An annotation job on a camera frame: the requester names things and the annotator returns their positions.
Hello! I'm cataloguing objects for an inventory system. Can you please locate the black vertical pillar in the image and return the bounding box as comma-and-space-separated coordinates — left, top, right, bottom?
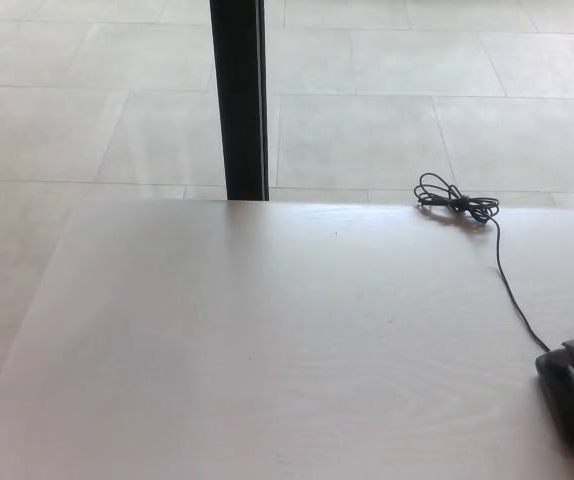
208, 0, 271, 202

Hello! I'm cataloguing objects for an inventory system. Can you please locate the black mouse cable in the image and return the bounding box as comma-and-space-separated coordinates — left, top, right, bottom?
413, 172, 552, 353

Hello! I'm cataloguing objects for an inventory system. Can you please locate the black computer mouse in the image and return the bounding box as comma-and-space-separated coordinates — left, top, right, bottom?
535, 348, 574, 464

